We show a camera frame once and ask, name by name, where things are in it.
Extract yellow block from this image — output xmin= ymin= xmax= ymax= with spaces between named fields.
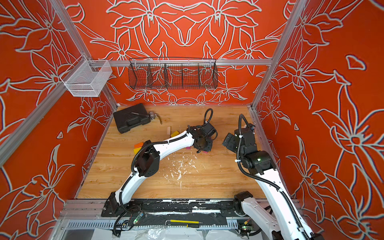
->
xmin=134 ymin=147 xmax=142 ymax=155
xmin=171 ymin=131 xmax=180 ymax=138

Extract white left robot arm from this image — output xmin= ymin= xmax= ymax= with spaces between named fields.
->
xmin=102 ymin=122 xmax=218 ymax=217

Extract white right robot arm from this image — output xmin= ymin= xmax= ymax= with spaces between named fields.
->
xmin=223 ymin=125 xmax=324 ymax=240

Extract metal ball valve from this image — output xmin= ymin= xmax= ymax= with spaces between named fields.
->
xmin=149 ymin=111 xmax=163 ymax=125

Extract orange block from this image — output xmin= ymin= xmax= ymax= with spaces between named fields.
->
xmin=134 ymin=142 xmax=144 ymax=149

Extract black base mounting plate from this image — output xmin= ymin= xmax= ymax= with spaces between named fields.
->
xmin=101 ymin=197 xmax=262 ymax=218

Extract black plastic tool case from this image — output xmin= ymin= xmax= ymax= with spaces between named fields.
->
xmin=114 ymin=103 xmax=151 ymax=134

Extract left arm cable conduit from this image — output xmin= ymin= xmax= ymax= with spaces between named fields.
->
xmin=112 ymin=107 xmax=214 ymax=237

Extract black wire basket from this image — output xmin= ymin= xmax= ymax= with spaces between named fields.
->
xmin=128 ymin=58 xmax=219 ymax=90

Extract black corrugated cable conduit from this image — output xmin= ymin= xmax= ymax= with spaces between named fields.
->
xmin=236 ymin=113 xmax=313 ymax=240

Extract white wire basket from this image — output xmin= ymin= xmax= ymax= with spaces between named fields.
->
xmin=59 ymin=56 xmax=113 ymax=97

